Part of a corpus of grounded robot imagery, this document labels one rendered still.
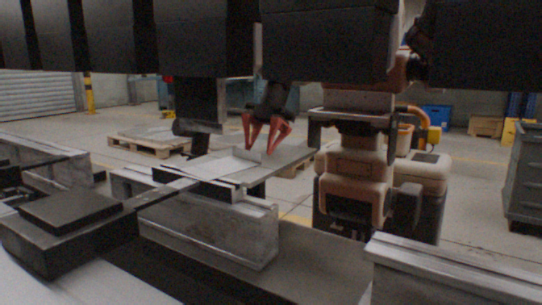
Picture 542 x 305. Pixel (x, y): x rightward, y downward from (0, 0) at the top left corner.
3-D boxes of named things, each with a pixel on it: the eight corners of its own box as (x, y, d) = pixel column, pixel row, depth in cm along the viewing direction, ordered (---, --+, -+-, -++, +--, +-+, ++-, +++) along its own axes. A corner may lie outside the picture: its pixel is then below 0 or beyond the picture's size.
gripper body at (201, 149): (179, 156, 111) (182, 135, 111) (203, 158, 119) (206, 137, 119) (191, 161, 107) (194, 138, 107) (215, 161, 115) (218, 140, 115)
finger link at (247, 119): (258, 149, 70) (271, 106, 71) (231, 144, 74) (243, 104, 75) (273, 158, 76) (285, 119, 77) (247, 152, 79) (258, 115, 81)
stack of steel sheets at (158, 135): (199, 135, 469) (198, 131, 467) (162, 145, 419) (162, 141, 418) (153, 127, 523) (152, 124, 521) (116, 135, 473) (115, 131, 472)
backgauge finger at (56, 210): (219, 197, 55) (218, 168, 54) (49, 282, 34) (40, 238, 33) (168, 182, 61) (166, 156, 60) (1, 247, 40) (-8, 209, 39)
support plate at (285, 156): (318, 152, 78) (318, 148, 78) (249, 189, 57) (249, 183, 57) (253, 142, 88) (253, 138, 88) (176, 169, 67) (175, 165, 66)
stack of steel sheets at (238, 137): (310, 148, 405) (310, 139, 402) (286, 162, 352) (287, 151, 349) (238, 139, 452) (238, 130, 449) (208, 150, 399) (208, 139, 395)
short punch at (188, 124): (227, 134, 56) (225, 75, 54) (218, 136, 55) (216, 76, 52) (184, 127, 62) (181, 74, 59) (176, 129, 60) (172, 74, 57)
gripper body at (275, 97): (281, 114, 70) (291, 81, 71) (242, 109, 75) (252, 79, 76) (294, 125, 75) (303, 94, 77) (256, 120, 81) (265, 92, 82)
